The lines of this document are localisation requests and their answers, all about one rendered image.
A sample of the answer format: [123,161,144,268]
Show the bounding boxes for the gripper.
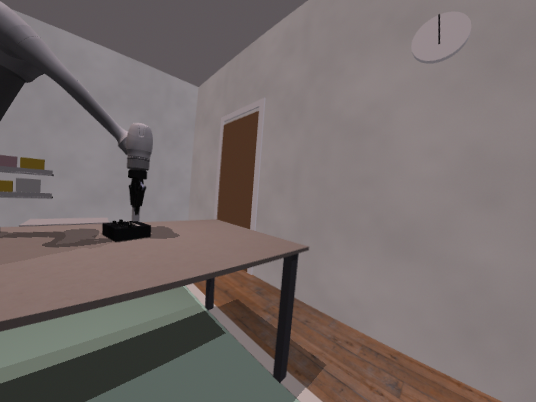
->
[128,170,147,221]

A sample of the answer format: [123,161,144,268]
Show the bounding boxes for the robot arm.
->
[0,1,153,171]

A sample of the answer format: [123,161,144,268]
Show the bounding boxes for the black lighting desk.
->
[102,219,151,242]

